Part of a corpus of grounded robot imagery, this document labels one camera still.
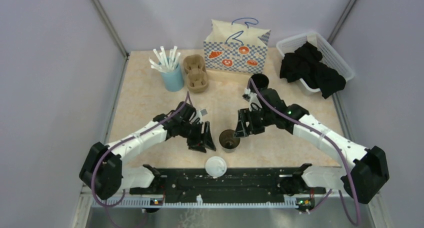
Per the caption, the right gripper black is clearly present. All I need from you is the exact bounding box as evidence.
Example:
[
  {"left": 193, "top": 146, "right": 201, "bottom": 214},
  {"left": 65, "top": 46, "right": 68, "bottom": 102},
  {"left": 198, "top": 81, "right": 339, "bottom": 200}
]
[{"left": 233, "top": 107, "right": 275, "bottom": 139}]

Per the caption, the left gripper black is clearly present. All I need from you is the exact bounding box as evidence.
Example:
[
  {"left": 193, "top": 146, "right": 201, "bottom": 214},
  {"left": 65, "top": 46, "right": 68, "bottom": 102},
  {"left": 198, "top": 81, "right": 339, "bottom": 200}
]
[{"left": 179, "top": 121, "right": 216, "bottom": 154}]

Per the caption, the black coffee cup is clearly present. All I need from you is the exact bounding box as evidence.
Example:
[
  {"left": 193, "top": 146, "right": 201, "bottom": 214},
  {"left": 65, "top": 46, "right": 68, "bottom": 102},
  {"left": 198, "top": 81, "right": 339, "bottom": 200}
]
[{"left": 218, "top": 129, "right": 241, "bottom": 153}]

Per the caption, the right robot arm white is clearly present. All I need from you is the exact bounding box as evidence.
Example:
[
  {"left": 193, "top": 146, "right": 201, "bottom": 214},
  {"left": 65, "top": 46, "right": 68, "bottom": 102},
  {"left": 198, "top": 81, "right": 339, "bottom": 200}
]
[{"left": 234, "top": 88, "right": 390, "bottom": 204}]

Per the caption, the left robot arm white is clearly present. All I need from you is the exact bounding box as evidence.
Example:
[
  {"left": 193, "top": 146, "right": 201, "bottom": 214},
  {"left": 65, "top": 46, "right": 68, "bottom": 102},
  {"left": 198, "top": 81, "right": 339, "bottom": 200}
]
[{"left": 78, "top": 101, "right": 216, "bottom": 200}]

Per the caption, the checkered paper takeout bag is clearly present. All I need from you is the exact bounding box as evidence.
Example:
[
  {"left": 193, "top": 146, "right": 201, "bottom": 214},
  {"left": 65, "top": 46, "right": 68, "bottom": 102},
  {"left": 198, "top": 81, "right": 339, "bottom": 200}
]
[{"left": 203, "top": 17, "right": 271, "bottom": 74}]

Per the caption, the stack of black cups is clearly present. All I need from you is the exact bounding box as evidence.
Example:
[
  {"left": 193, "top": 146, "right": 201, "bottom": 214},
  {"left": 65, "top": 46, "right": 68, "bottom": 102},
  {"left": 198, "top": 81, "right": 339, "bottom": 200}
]
[{"left": 250, "top": 73, "right": 270, "bottom": 91}]

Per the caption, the cardboard cup carrier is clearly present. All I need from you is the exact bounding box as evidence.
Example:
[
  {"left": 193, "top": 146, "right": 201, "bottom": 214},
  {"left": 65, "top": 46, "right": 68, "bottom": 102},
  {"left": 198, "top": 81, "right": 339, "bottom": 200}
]
[{"left": 183, "top": 54, "right": 209, "bottom": 93}]

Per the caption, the blue straw holder cup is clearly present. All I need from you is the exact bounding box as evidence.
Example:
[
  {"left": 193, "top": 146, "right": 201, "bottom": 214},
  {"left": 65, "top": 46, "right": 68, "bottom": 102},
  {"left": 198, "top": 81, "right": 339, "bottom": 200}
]
[{"left": 160, "top": 63, "right": 185, "bottom": 92}]

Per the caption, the black cloth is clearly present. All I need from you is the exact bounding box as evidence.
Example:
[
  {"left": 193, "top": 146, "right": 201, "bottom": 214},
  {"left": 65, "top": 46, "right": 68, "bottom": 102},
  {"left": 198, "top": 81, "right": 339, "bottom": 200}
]
[{"left": 279, "top": 42, "right": 347, "bottom": 99}]

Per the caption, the white plastic basket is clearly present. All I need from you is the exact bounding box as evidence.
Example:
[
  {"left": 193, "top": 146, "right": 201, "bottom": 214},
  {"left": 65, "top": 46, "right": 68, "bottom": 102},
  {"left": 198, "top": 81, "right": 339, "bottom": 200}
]
[{"left": 276, "top": 32, "right": 355, "bottom": 99}]

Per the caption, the white wrapped straws bundle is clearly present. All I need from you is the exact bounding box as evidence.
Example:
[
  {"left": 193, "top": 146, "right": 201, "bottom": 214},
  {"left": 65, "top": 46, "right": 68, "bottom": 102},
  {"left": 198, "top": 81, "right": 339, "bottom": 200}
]
[{"left": 148, "top": 45, "right": 181, "bottom": 73}]

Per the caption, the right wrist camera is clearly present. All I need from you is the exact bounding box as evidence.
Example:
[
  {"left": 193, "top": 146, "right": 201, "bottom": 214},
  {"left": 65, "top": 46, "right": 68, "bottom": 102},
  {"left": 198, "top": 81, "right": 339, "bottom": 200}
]
[{"left": 242, "top": 88, "right": 262, "bottom": 111}]

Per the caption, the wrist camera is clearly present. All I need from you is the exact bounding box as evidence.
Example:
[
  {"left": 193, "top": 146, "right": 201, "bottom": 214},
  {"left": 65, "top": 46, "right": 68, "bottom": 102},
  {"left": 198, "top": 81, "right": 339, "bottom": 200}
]
[
  {"left": 242, "top": 88, "right": 262, "bottom": 111},
  {"left": 198, "top": 108, "right": 208, "bottom": 117}
]

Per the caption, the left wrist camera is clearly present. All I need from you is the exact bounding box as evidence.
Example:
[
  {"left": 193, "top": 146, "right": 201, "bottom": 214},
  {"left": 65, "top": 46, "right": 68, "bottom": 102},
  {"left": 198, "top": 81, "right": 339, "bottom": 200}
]
[{"left": 198, "top": 108, "right": 208, "bottom": 117}]

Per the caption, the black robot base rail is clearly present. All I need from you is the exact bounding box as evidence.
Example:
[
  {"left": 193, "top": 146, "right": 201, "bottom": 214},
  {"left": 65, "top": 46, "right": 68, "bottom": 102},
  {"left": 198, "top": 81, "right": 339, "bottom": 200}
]
[{"left": 129, "top": 167, "right": 326, "bottom": 205}]

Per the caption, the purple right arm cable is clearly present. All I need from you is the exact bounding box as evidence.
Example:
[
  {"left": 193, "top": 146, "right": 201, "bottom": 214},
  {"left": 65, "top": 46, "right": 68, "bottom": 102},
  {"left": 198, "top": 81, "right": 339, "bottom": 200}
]
[{"left": 247, "top": 79, "right": 362, "bottom": 227}]

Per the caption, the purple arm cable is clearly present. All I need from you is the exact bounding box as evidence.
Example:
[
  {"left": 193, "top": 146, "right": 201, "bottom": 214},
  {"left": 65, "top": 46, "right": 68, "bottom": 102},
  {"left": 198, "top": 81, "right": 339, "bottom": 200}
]
[
  {"left": 90, "top": 91, "right": 195, "bottom": 228},
  {"left": 247, "top": 79, "right": 362, "bottom": 227}
]

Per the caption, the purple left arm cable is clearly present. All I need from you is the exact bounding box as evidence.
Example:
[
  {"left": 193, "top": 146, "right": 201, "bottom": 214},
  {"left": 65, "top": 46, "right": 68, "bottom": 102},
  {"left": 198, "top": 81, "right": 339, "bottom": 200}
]
[{"left": 90, "top": 91, "right": 195, "bottom": 228}]

